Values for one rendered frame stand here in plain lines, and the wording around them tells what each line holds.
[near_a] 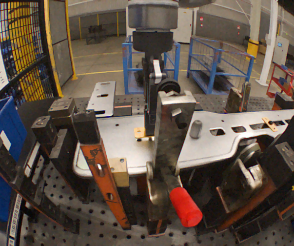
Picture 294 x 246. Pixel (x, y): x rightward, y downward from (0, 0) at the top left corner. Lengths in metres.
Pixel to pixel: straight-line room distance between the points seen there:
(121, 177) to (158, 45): 0.24
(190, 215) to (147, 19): 0.26
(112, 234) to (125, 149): 0.35
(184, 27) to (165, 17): 8.27
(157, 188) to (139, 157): 0.13
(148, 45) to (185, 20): 8.27
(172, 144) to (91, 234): 0.51
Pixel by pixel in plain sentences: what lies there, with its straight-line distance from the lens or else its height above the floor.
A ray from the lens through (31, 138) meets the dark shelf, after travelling 0.49.
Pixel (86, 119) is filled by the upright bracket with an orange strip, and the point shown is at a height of 1.19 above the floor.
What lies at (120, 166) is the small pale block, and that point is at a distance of 0.28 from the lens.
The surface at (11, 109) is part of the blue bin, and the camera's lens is 0.47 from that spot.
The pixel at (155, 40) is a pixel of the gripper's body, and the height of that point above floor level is 1.25.
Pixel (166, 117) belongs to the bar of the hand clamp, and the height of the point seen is 1.20.
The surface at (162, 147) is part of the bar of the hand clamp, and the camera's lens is 0.20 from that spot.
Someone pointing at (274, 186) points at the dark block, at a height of 1.06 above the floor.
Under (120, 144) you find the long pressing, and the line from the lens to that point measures 0.41.
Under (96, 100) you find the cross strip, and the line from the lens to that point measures 0.62.
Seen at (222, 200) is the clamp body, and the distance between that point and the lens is 0.40.
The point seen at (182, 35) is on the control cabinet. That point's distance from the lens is 8.54.
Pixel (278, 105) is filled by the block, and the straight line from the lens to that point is 0.98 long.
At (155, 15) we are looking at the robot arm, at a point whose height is 1.30.
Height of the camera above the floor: 1.29
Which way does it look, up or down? 38 degrees down
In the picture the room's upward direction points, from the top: straight up
